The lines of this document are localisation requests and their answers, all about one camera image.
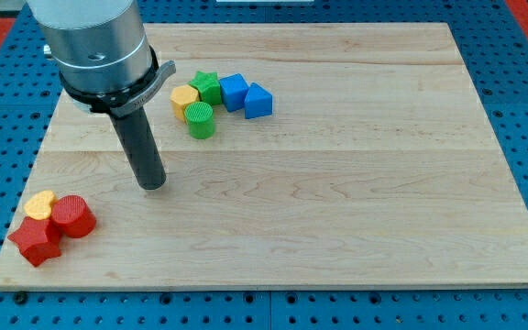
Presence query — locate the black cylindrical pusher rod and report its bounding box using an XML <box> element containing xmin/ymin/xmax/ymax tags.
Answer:
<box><xmin>110</xmin><ymin>107</ymin><xmax>167</xmax><ymax>190</ymax></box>

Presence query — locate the red star block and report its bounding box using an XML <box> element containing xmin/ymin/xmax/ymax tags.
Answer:
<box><xmin>7</xmin><ymin>216</ymin><xmax>62</xmax><ymax>267</ymax></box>

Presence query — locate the yellow heart block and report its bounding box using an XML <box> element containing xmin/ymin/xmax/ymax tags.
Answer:
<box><xmin>23</xmin><ymin>190</ymin><xmax>57</xmax><ymax>220</ymax></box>

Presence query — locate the wooden board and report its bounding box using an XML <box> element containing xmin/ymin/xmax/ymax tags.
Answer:
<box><xmin>0</xmin><ymin>23</ymin><xmax>528</xmax><ymax>292</ymax></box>

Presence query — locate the blue cube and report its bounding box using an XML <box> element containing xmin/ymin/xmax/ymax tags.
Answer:
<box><xmin>219</xmin><ymin>73</ymin><xmax>248</xmax><ymax>112</ymax></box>

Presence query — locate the yellow hexagon block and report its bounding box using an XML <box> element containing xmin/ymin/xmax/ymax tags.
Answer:
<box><xmin>170</xmin><ymin>84</ymin><xmax>200</xmax><ymax>122</ymax></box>

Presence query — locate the blue triangle block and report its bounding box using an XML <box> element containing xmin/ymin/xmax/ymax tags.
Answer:
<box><xmin>245</xmin><ymin>82</ymin><xmax>273</xmax><ymax>119</ymax></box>

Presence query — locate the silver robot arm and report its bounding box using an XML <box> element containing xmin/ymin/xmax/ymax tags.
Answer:
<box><xmin>27</xmin><ymin>0</ymin><xmax>176</xmax><ymax>190</ymax></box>

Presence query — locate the red cylinder block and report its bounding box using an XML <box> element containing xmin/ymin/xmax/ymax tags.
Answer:
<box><xmin>51</xmin><ymin>195</ymin><xmax>96</xmax><ymax>238</ymax></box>

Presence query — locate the green star block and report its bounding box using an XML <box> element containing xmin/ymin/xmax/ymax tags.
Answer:
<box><xmin>189</xmin><ymin>71</ymin><xmax>223</xmax><ymax>105</ymax></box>

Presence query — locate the green cylinder block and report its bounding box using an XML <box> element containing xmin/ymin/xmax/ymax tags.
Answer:
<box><xmin>185</xmin><ymin>102</ymin><xmax>215</xmax><ymax>139</ymax></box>

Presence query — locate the black clamp ring mount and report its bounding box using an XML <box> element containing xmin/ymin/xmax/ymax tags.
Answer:
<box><xmin>59</xmin><ymin>48</ymin><xmax>176</xmax><ymax>118</ymax></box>

